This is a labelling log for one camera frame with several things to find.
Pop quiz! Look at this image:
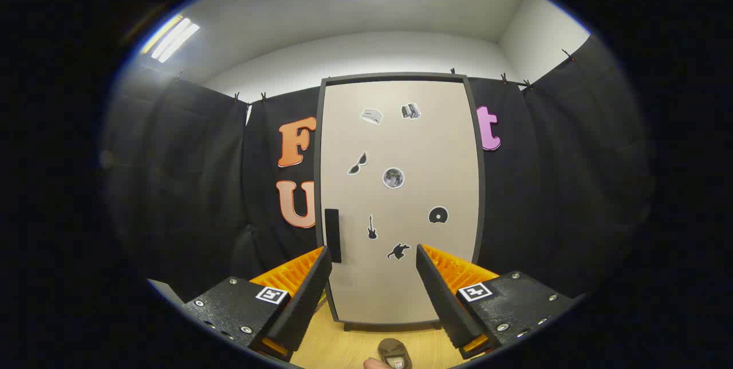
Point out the beige shoe cabinet door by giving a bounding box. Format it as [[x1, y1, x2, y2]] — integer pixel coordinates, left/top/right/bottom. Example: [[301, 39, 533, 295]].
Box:
[[321, 81, 479, 324]]

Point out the black door handle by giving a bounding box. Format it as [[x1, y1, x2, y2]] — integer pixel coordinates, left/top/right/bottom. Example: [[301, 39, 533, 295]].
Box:
[[325, 209, 342, 264]]

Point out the black backdrop cloth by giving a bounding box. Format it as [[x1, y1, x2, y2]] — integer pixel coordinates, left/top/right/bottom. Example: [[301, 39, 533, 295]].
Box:
[[103, 34, 653, 301]]

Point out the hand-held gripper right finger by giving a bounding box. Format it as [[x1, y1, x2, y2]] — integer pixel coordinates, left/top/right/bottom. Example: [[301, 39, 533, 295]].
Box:
[[416, 244, 576, 360]]

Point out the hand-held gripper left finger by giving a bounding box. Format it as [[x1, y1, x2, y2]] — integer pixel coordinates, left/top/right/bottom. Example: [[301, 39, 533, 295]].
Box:
[[182, 246, 333, 363]]

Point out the grey shoe cabinet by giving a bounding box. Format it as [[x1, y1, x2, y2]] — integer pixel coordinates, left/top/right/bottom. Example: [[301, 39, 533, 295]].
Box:
[[314, 73, 486, 332]]

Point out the slanted ceiling light panel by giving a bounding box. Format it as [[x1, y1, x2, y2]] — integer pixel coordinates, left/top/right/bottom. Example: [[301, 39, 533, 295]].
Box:
[[141, 15, 201, 63]]

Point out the brown fuzzy shoe with bow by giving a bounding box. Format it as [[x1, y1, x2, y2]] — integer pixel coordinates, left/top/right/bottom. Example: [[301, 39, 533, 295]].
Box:
[[378, 338, 413, 369]]

